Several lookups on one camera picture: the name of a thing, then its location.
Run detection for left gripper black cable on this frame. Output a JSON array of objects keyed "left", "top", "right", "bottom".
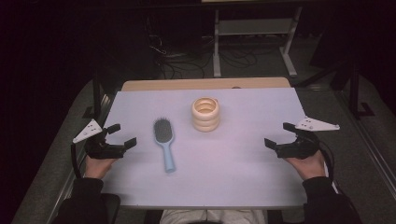
[{"left": 70, "top": 143, "right": 83, "bottom": 180}]

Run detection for person's left hand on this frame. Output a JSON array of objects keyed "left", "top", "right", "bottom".
[{"left": 84, "top": 154, "right": 118, "bottom": 180}]

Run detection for white metal stand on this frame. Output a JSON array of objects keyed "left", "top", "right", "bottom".
[{"left": 212, "top": 6, "right": 304, "bottom": 79}]

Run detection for tangle of black floor cables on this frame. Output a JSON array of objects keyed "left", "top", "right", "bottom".
[{"left": 145, "top": 15, "right": 216, "bottom": 79}]

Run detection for beige ringed cup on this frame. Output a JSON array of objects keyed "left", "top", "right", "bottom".
[{"left": 191, "top": 96, "right": 221, "bottom": 133}]

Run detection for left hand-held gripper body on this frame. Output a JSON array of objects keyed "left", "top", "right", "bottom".
[{"left": 72, "top": 119, "right": 126, "bottom": 161}]

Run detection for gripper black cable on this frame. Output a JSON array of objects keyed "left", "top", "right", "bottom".
[
  {"left": 70, "top": 143, "right": 83, "bottom": 180},
  {"left": 317, "top": 140, "right": 336, "bottom": 185}
]

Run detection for light blue hairbrush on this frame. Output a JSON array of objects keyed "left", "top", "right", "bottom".
[{"left": 152, "top": 117, "right": 177, "bottom": 174}]

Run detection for black floor stand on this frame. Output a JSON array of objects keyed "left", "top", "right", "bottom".
[
  {"left": 347, "top": 60, "right": 376, "bottom": 119},
  {"left": 81, "top": 77, "right": 105, "bottom": 119}
]

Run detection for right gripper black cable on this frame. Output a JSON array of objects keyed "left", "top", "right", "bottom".
[{"left": 317, "top": 140, "right": 336, "bottom": 185}]

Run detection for person's right hand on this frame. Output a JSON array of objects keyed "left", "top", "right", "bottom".
[{"left": 284, "top": 150, "right": 327, "bottom": 182}]

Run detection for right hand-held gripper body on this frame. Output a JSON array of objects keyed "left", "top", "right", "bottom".
[{"left": 275, "top": 116, "right": 341, "bottom": 161}]

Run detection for person's light trousers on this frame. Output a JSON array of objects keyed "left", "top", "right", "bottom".
[{"left": 159, "top": 208, "right": 269, "bottom": 224}]

